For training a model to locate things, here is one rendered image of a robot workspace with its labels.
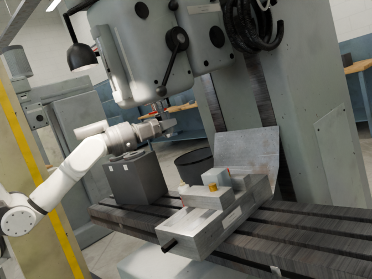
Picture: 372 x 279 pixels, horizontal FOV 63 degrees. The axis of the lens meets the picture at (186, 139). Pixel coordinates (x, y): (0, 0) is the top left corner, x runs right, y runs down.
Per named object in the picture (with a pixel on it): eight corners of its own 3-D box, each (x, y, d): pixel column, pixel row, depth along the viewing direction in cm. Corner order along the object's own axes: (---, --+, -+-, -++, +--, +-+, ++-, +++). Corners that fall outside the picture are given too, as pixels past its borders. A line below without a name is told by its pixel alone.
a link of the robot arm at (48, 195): (81, 187, 85) (28, 244, 80) (71, 176, 93) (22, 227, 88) (51, 165, 79) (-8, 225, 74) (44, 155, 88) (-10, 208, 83)
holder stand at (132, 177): (149, 205, 119) (132, 158, 116) (115, 203, 134) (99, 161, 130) (169, 191, 128) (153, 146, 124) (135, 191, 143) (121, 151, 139)
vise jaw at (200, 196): (223, 211, 78) (218, 196, 78) (183, 206, 89) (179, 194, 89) (236, 200, 82) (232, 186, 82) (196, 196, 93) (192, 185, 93)
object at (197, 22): (202, 75, 92) (176, -15, 87) (155, 90, 110) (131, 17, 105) (239, 63, 104) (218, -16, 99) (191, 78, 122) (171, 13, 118)
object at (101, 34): (122, 101, 85) (95, 24, 81) (115, 103, 88) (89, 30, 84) (133, 97, 88) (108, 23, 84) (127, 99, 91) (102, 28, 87)
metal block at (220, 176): (222, 195, 85) (216, 175, 84) (206, 194, 90) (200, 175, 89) (232, 186, 89) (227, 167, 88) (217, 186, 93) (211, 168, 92)
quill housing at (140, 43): (154, 102, 82) (112, -21, 76) (116, 113, 97) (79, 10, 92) (201, 86, 94) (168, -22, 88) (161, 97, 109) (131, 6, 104)
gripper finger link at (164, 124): (177, 125, 96) (159, 132, 94) (174, 115, 95) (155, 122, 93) (179, 125, 94) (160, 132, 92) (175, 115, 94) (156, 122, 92)
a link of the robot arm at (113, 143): (125, 153, 88) (87, 167, 84) (122, 153, 98) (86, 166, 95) (112, 115, 87) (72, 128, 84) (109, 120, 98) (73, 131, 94)
